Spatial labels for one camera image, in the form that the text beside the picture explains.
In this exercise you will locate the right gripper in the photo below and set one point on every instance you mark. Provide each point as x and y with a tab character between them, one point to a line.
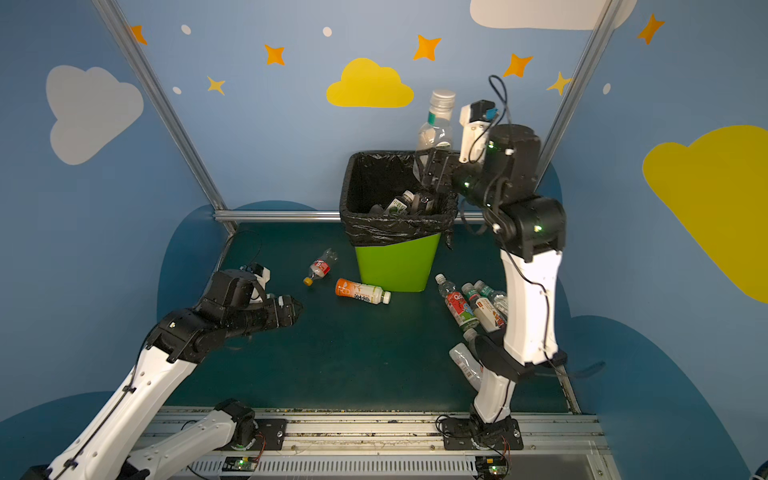
437	171

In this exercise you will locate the clear bottle red label yellow cap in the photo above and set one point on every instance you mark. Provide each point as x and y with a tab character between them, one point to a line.
320	268

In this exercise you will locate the green plastic bin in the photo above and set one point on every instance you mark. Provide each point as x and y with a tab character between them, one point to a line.
403	267

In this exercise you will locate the clear lime juice bottle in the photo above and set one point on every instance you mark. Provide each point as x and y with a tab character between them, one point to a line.
400	205

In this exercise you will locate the clear bottle green cap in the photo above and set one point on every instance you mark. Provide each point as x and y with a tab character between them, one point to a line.
436	132

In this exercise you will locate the aluminium back frame rail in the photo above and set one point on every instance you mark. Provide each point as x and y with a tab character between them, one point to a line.
280	216

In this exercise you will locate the clear bottle colourful label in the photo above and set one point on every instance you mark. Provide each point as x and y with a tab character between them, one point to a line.
496	297

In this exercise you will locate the clear bottle red label right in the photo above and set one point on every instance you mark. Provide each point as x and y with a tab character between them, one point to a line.
456	303

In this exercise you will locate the aluminium frame post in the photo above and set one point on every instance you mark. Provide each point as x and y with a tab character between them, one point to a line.
588	62
116	23

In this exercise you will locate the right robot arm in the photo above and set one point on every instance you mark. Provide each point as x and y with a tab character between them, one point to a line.
495	171

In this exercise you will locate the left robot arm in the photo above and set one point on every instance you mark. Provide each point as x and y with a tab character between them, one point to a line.
234	304

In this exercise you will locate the aluminium left frame post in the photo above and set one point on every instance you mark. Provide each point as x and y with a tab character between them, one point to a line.
116	23

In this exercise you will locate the aluminium right frame post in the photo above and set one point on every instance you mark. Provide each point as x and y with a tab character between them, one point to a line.
588	62

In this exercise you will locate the white bottle pink label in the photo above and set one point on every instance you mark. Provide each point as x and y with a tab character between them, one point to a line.
489	317

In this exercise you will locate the orange juice bottle back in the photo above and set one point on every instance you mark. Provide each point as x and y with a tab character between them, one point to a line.
367	293

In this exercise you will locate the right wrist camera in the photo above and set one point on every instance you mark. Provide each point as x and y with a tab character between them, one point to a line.
476	119

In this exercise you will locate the white bottle red logo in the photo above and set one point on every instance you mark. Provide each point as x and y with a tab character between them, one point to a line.
469	366

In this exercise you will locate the black bin liner bag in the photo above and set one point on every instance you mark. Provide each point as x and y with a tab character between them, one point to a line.
376	178

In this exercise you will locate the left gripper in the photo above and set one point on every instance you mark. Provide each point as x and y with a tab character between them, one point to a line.
279	310

